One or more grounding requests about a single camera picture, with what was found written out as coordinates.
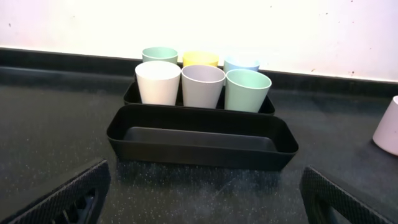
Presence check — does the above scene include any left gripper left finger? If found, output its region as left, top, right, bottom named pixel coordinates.
left=0, top=157, right=112, bottom=224

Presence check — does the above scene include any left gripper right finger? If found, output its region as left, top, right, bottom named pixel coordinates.
left=299, top=166, right=398, bottom=224

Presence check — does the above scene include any pink cup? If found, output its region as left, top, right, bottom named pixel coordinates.
left=372, top=95, right=398, bottom=157

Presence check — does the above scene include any large black tray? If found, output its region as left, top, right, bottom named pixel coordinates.
left=123, top=73, right=276, bottom=116

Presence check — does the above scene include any green cup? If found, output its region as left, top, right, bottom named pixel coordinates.
left=141, top=47, right=179, bottom=65
left=224, top=68, right=272, bottom=114

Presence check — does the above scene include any narrow black tray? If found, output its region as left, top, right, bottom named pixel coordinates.
left=106, top=104, right=299, bottom=171

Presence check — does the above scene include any white cup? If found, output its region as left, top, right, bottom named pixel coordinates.
left=134, top=60, right=182, bottom=106

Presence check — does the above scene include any blue cup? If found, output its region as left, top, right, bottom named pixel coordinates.
left=223, top=55, right=261, bottom=74

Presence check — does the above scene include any grey cup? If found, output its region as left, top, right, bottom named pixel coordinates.
left=181, top=64, right=226, bottom=110

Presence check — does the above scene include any yellow cup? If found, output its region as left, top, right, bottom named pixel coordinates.
left=182, top=50, right=220, bottom=68

